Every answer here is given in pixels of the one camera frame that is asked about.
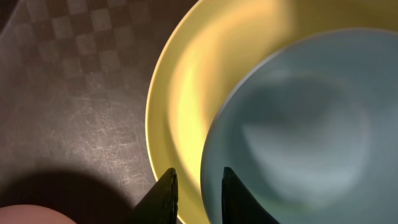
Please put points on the yellow plate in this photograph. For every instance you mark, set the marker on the yellow plate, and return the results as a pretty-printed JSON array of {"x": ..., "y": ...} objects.
[{"x": 214, "y": 45}]

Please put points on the brown serving tray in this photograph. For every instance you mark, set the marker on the brown serving tray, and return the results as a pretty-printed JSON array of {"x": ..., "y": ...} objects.
[{"x": 74, "y": 81}]

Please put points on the light blue bowl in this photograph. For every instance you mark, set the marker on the light blue bowl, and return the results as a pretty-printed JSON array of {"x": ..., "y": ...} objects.
[{"x": 312, "y": 131}]

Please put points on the white bowl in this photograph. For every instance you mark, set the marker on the white bowl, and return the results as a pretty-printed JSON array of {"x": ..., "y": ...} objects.
[{"x": 32, "y": 214}]

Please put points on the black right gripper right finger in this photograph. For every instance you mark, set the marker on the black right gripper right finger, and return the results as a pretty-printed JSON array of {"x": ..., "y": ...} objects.
[{"x": 238, "y": 205}]

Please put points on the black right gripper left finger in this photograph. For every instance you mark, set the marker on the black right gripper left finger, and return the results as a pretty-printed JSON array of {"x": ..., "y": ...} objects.
[{"x": 160, "y": 204}]

